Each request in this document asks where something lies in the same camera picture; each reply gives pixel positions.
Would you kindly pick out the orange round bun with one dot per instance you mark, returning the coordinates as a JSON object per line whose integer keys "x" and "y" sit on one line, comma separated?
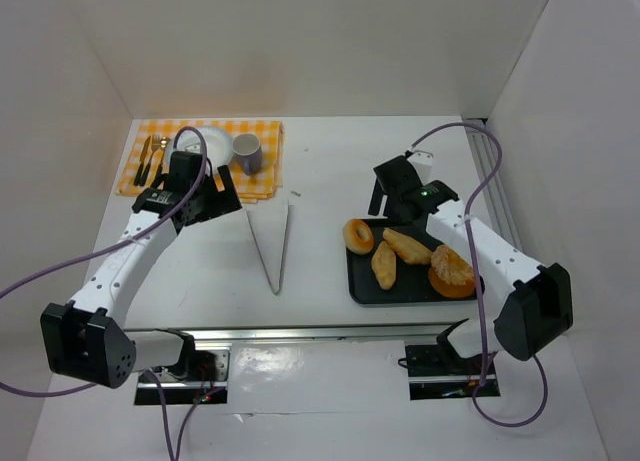
{"x": 448, "y": 290}

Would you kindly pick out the yellow checkered cloth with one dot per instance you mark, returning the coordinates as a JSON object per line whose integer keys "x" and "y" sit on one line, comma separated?
{"x": 250, "y": 189}

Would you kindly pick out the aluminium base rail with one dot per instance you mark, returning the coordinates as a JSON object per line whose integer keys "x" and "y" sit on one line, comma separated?
{"x": 299, "y": 334}

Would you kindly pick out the black handled knife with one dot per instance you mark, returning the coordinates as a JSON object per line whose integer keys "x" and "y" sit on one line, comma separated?
{"x": 142, "y": 160}

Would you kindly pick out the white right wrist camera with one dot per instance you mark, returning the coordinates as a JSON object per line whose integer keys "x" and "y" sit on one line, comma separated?
{"x": 422, "y": 162}

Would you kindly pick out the glazed ring bagel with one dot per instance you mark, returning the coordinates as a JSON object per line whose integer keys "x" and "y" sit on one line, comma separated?
{"x": 358, "y": 237}

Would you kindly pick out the long golden bread left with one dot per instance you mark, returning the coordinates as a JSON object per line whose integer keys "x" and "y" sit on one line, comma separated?
{"x": 383, "y": 264}

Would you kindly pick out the white blue-rimmed plate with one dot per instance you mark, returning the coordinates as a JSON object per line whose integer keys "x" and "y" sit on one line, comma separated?
{"x": 218, "y": 145}

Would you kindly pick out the long golden bread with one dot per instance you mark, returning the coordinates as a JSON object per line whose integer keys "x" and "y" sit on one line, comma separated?
{"x": 407, "y": 248}
{"x": 383, "y": 264}

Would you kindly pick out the gold spoon black handle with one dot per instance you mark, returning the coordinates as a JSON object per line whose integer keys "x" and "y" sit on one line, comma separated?
{"x": 164, "y": 142}

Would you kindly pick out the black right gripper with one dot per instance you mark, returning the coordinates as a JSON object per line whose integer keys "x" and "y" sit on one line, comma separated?
{"x": 391, "y": 179}

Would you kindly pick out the long golden bread right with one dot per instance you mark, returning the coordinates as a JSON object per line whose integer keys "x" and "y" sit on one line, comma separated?
{"x": 407, "y": 248}

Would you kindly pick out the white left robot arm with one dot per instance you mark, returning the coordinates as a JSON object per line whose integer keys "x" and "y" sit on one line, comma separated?
{"x": 85, "y": 338}

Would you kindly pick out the metal bread tongs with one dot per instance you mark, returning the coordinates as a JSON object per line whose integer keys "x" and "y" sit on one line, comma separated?
{"x": 269, "y": 225}

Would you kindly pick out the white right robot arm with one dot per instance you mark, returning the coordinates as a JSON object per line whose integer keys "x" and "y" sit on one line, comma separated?
{"x": 533, "y": 302}

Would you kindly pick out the purple ceramic mug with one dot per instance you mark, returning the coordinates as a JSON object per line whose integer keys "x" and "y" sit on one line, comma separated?
{"x": 248, "y": 153}

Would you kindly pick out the black plastic tray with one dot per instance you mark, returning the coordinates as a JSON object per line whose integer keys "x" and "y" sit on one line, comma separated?
{"x": 411, "y": 286}

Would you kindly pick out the black handled fork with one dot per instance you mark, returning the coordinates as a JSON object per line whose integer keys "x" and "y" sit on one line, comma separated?
{"x": 156, "y": 144}

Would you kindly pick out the sugared flower pastry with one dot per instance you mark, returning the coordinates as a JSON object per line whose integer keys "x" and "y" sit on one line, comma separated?
{"x": 450, "y": 267}

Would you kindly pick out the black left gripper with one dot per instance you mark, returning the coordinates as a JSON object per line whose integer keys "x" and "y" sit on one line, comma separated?
{"x": 226, "y": 192}

